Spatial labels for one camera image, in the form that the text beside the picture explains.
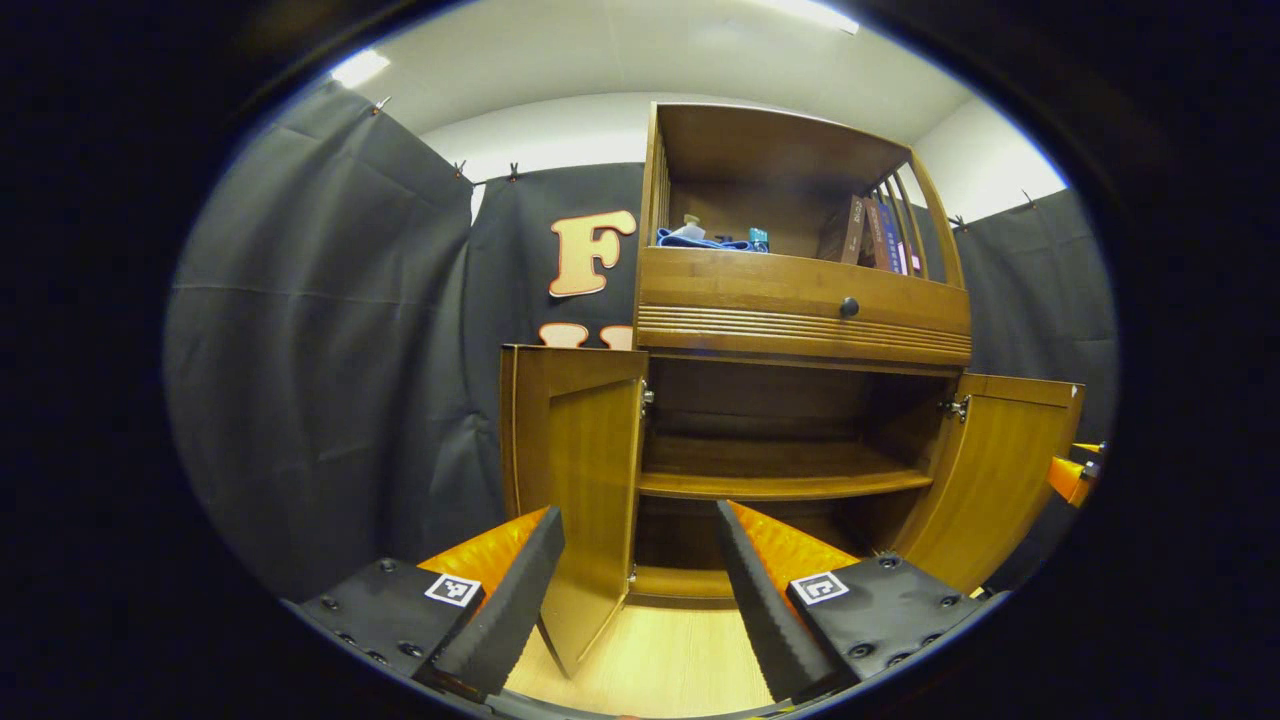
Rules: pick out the blue book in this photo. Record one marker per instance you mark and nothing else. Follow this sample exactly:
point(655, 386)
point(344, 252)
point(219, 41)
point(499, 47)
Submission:
point(892, 240)

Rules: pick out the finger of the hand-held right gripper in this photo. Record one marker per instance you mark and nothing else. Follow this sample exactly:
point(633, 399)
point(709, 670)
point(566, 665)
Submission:
point(1070, 478)

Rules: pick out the black backdrop cloth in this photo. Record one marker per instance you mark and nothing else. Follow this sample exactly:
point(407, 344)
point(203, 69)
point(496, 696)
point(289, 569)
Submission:
point(320, 350)

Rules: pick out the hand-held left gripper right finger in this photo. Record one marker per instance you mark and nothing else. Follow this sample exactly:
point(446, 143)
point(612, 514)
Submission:
point(765, 610)

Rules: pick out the wooden cabinet drawer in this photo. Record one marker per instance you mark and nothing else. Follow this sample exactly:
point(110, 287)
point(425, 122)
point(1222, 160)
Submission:
point(760, 290)

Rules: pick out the small white bottle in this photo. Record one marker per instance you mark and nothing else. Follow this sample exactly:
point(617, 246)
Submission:
point(688, 229)

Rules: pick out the brown leaning book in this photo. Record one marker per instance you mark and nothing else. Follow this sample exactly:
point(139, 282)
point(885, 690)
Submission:
point(842, 230)

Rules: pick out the wooden shoe cabinet door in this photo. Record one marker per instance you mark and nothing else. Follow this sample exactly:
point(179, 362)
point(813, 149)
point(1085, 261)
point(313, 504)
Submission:
point(590, 470)
point(1000, 470)

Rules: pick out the ceiling light panel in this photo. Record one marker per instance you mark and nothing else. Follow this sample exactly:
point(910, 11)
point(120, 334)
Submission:
point(360, 68)

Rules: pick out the blue cloth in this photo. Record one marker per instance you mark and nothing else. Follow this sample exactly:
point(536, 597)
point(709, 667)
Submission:
point(700, 243)

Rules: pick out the small teal cup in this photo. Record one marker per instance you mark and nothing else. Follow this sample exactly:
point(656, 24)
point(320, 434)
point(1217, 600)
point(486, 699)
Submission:
point(758, 240)

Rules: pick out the dark red book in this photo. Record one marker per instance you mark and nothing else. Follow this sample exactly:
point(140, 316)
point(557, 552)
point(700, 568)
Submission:
point(872, 235)

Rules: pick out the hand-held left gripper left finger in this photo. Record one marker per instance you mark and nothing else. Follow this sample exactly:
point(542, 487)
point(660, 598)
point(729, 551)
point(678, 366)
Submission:
point(520, 600)

